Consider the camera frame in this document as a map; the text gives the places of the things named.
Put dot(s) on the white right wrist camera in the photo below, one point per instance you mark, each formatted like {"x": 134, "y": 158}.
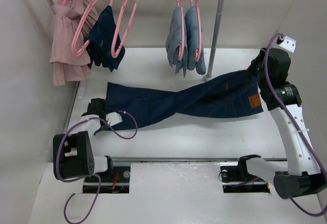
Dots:
{"x": 286, "y": 43}

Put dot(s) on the pink hanger left light jeans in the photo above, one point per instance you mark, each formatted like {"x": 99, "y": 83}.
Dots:
{"x": 179, "y": 3}

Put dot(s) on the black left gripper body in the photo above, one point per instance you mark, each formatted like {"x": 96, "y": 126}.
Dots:
{"x": 104, "y": 126}

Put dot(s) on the dark blue hanging jeans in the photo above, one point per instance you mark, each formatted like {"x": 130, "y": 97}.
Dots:
{"x": 101, "y": 38}

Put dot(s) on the light blue hanging jeans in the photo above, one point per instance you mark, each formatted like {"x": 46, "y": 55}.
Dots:
{"x": 173, "y": 43}
{"x": 192, "y": 37}

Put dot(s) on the pink ruffled dress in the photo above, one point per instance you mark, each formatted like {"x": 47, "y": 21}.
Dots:
{"x": 66, "y": 66}

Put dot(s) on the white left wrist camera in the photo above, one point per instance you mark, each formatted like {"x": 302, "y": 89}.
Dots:
{"x": 113, "y": 118}

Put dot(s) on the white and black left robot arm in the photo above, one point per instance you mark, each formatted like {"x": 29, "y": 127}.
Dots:
{"x": 72, "y": 152}

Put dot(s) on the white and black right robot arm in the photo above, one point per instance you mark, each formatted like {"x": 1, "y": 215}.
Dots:
{"x": 302, "y": 176}

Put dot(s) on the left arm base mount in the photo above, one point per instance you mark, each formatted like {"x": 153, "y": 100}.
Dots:
{"x": 114, "y": 182}

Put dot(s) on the light blue hanging jeans right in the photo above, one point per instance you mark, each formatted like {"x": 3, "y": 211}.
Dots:
{"x": 192, "y": 37}

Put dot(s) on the dark blue trousers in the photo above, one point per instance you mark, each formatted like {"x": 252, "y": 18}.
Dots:
{"x": 231, "y": 95}

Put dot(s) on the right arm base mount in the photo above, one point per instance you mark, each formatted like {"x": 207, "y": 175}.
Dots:
{"x": 236, "y": 182}

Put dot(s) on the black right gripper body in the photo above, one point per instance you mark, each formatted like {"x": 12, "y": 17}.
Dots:
{"x": 255, "y": 68}

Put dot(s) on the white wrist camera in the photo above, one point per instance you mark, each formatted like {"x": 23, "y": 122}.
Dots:
{"x": 113, "y": 118}
{"x": 286, "y": 43}

